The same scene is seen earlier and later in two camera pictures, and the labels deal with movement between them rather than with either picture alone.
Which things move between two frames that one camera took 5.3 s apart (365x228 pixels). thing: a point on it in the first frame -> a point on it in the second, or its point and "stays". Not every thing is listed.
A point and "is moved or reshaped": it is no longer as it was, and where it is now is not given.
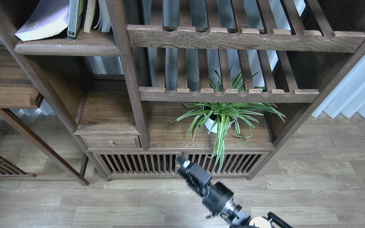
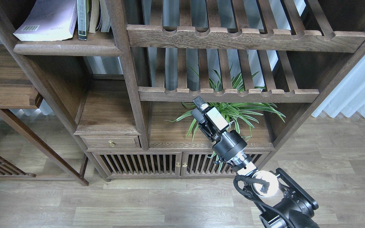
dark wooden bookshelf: x=222 y=83 stays
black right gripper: x=218 y=195 -> x=229 y=144
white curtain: x=363 y=92 stays
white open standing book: x=104 y=21 stays
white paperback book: x=48 y=17 is moved or reshaped
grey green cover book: x=76 y=9 -> x=81 y=19
